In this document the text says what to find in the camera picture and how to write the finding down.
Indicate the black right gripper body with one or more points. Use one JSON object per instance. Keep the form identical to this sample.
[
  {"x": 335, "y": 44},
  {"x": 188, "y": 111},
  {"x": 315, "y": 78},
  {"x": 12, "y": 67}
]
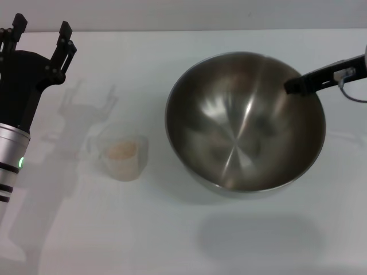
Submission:
[{"x": 355, "y": 64}]

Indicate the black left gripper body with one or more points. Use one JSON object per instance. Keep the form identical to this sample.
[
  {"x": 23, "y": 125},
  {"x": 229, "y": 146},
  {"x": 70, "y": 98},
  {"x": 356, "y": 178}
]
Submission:
[{"x": 20, "y": 86}]

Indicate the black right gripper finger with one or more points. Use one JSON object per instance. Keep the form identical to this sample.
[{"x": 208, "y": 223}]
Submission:
[{"x": 306, "y": 82}]

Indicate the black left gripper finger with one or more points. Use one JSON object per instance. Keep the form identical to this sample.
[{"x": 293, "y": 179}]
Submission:
[
  {"x": 64, "y": 46},
  {"x": 19, "y": 24}
]

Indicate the large stainless steel bowl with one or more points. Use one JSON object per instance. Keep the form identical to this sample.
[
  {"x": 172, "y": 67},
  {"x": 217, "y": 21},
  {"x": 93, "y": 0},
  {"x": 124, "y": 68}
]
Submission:
[{"x": 235, "y": 137}]

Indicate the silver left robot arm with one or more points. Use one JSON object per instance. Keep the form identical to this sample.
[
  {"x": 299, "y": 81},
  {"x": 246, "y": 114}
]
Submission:
[{"x": 11, "y": 160}]

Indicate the clear plastic measuring cup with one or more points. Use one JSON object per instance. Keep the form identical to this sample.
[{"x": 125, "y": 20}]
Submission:
[{"x": 134, "y": 169}]

